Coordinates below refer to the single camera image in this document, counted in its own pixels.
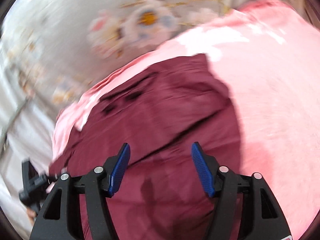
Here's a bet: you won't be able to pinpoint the maroon puffer jacket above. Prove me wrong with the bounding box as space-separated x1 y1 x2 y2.
49 54 241 239

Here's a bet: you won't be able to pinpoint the pink printed blanket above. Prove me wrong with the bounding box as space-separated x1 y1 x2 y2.
53 0 319 239

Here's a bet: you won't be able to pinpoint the person's left hand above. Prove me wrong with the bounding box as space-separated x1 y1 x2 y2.
26 208 37 225

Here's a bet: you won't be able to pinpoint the grey floral bed sheet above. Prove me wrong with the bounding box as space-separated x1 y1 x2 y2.
1 0 305 239

